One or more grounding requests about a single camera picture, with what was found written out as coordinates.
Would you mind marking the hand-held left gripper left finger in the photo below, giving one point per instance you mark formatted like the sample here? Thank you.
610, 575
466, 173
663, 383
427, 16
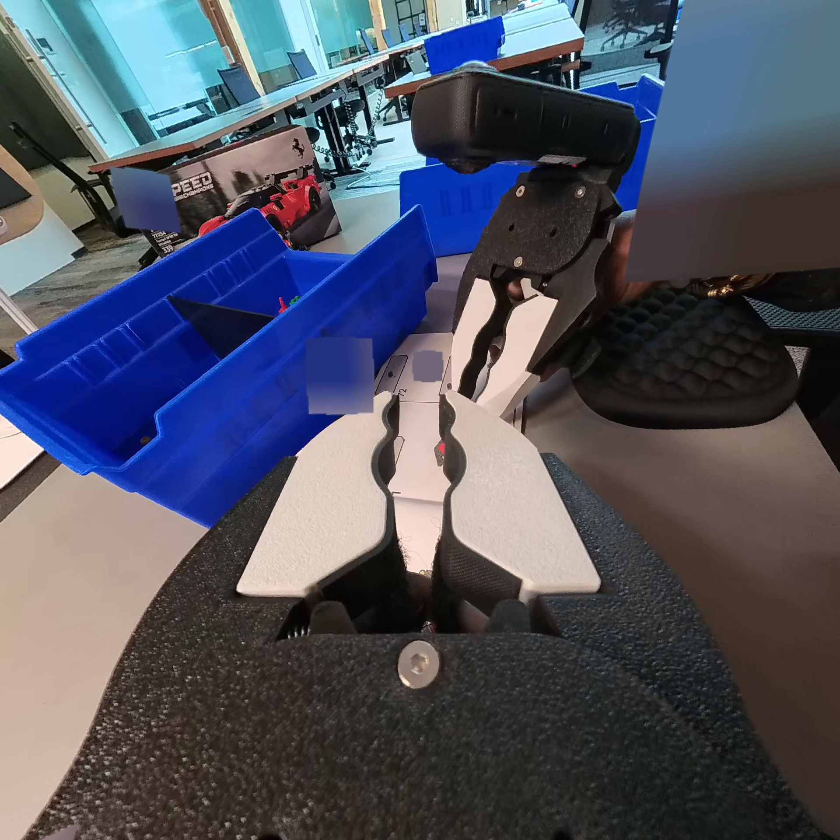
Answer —
315, 518

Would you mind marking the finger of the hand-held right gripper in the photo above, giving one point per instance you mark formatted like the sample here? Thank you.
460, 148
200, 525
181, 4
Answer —
528, 334
469, 328

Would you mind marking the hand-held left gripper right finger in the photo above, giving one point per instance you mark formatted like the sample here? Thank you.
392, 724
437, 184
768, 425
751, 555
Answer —
518, 518

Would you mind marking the lego instruction booklet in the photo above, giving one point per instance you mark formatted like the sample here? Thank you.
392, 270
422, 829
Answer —
420, 472

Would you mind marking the lego set cardboard box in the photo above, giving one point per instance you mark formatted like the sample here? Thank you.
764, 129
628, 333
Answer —
262, 190

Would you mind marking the person's right hand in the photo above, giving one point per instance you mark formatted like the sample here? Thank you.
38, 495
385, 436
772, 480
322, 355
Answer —
622, 269

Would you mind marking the large blue plastic bin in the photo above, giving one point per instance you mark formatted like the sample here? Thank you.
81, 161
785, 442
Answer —
197, 420

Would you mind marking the black honeycomb cushion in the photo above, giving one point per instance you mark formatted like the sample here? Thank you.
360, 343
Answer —
682, 361

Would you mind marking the brown-edged office desk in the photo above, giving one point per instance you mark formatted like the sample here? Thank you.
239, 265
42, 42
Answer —
216, 128
538, 33

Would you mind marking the black bin divider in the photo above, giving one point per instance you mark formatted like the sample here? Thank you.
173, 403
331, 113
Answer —
223, 325

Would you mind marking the blue office chair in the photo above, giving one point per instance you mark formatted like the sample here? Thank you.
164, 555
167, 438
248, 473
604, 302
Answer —
302, 64
237, 84

